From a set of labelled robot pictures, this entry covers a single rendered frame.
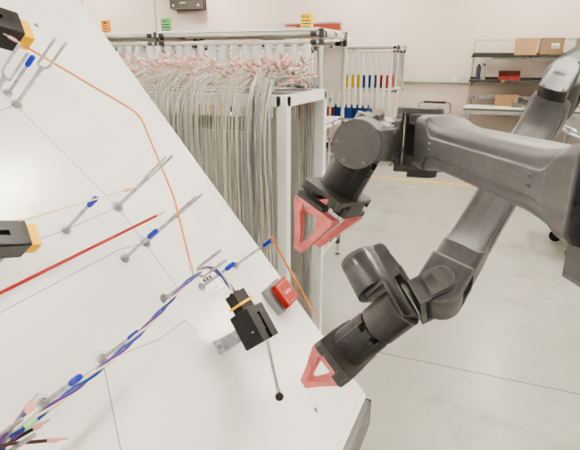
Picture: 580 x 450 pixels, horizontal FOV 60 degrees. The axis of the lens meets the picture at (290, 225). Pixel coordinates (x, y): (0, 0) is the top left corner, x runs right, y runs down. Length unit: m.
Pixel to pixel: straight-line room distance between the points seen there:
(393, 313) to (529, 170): 0.33
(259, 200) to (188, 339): 0.68
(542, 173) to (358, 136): 0.26
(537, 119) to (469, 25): 7.92
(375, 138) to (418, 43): 8.23
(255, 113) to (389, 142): 0.82
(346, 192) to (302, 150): 1.09
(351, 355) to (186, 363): 0.25
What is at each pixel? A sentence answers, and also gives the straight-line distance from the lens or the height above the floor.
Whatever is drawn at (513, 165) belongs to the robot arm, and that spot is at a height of 1.46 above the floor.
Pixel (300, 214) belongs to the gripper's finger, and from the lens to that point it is 0.67.
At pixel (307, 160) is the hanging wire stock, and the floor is 1.20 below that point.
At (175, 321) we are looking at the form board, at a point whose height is 1.15.
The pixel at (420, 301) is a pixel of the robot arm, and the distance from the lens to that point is 0.65.
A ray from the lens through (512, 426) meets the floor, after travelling 2.57.
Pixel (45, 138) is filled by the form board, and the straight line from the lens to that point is 0.87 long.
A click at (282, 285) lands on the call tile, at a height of 1.12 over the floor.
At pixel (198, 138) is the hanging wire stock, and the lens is 1.47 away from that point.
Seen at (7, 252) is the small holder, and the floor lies 1.32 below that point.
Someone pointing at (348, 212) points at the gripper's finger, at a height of 1.34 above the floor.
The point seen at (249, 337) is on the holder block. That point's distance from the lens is 0.79.
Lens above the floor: 1.53
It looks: 18 degrees down
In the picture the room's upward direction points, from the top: straight up
